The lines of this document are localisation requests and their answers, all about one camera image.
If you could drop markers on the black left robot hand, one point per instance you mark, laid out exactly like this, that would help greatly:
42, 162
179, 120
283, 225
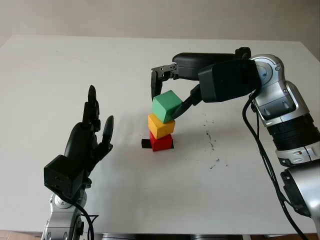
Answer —
80, 142

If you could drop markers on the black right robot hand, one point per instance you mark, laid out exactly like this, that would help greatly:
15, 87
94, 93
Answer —
195, 65

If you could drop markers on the green cube block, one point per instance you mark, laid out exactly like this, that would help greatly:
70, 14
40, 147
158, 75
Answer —
166, 105

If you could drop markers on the yellow cube block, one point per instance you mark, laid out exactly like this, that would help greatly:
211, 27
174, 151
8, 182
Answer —
160, 127

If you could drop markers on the red cube block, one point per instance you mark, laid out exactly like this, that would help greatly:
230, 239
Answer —
162, 143

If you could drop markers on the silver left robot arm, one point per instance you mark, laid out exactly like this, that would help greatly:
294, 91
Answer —
62, 215

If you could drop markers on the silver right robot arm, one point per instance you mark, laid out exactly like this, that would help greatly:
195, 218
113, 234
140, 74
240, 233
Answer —
282, 100

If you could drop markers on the black tape strip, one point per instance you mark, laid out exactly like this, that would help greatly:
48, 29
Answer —
145, 143

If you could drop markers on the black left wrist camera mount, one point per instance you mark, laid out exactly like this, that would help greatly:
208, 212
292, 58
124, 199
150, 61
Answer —
62, 172

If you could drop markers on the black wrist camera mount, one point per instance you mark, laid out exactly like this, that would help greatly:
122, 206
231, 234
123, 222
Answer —
227, 80
62, 172

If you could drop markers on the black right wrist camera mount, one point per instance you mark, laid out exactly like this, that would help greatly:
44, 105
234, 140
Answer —
227, 80

